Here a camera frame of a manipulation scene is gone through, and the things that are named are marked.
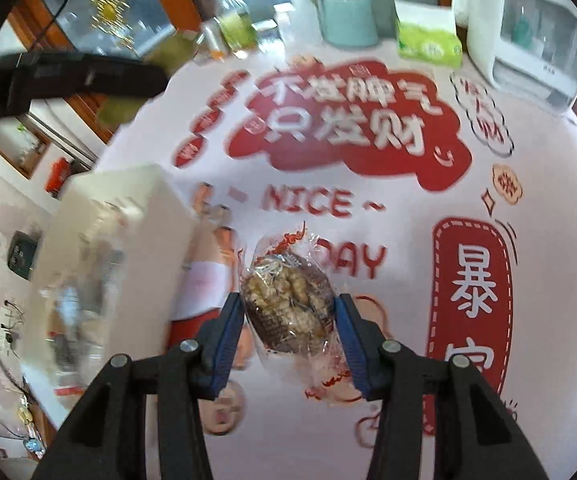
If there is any walnut cake clear packet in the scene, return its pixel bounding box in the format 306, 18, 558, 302
240, 224, 362, 405

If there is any cream plastic storage bin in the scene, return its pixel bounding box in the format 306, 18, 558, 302
19, 166, 198, 427

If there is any pink printed table mat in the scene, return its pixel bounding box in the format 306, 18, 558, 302
98, 42, 577, 479

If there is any green label glass bottle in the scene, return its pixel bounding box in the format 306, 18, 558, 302
217, 0, 258, 52

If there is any white plastic squeeze bottle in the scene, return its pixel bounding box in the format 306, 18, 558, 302
273, 2, 299, 50

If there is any teal canister brown lid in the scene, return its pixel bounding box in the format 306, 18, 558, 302
321, 0, 380, 49

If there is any white countertop sterilizer appliance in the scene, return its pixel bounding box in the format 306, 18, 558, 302
453, 0, 577, 114

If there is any green tissue box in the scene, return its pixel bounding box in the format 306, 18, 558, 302
394, 0, 463, 68

